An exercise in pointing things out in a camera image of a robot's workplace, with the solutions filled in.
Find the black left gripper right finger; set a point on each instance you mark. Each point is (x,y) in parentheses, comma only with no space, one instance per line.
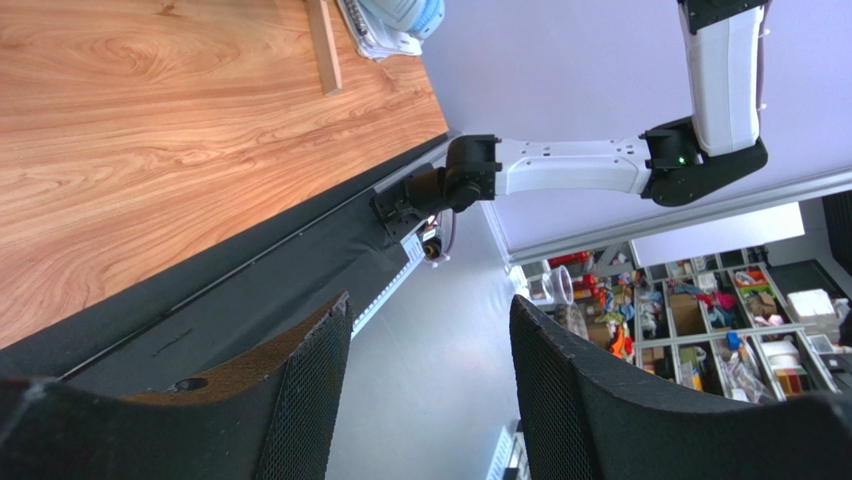
(586,414)

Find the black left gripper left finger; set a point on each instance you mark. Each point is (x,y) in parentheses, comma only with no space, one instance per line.
(268,413)

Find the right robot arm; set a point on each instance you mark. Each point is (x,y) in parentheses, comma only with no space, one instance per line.
(673,164)

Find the storage shelf with items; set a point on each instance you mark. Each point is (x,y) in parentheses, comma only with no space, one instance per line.
(721,323)

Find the wooden clothes rack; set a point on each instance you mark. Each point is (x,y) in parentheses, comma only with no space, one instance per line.
(322,35)

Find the light blue headphones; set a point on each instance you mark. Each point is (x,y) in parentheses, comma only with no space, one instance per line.
(417,18)

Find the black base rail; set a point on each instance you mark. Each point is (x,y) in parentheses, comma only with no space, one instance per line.
(232,296)

